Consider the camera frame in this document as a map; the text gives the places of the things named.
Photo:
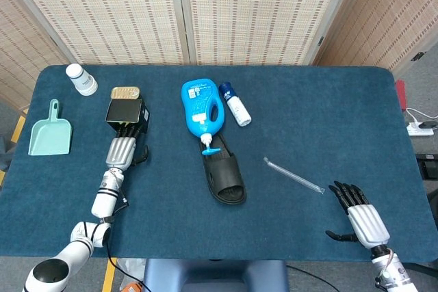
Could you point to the red flat object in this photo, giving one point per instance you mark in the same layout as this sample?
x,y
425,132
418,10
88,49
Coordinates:
x,y
401,95

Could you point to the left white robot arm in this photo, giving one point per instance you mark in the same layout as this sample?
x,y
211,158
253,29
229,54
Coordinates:
x,y
102,199

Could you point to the white power strip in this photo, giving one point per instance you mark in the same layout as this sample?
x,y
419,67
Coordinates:
x,y
419,131

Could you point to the black equipment box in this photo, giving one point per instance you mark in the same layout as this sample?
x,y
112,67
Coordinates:
x,y
429,165

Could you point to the blue detergent pump bottle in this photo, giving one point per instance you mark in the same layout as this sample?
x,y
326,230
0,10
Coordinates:
x,y
200,107

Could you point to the orange object on floor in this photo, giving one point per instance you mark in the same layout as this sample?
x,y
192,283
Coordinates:
x,y
131,287

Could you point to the gold sardine tin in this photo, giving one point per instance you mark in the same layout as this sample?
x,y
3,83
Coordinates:
x,y
125,92

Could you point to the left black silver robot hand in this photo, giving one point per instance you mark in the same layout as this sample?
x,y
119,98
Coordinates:
x,y
119,153

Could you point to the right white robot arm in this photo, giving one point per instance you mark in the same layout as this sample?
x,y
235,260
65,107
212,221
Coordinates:
x,y
393,271

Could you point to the black rubber slipper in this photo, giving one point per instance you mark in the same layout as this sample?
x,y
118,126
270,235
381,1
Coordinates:
x,y
224,174

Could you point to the dark blue table mat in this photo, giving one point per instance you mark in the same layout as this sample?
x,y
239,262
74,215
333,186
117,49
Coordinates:
x,y
291,117

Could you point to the clear plastic bag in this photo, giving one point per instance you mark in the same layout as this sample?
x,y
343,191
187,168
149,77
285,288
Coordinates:
x,y
131,269

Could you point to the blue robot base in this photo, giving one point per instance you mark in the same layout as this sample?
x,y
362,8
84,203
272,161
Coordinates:
x,y
215,276

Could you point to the black cardboard box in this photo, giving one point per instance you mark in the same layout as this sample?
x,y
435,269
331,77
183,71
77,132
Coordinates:
x,y
124,110

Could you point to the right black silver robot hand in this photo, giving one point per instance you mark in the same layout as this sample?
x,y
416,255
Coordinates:
x,y
366,225

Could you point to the black plug adapter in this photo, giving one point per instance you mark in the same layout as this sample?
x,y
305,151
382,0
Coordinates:
x,y
427,124

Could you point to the mint green plastic dustpan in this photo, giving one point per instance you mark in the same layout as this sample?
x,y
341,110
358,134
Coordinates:
x,y
49,138

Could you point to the clear plastic tube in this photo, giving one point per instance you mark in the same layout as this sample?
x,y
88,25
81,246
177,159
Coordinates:
x,y
294,176

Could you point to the white pill bottle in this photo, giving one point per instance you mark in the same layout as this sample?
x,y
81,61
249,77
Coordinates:
x,y
83,83

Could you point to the white spray can blue cap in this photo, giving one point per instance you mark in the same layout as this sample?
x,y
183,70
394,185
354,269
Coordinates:
x,y
236,105

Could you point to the woven bamboo screen panel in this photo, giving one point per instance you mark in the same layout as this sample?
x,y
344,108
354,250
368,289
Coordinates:
x,y
24,59
260,15
386,15
102,15

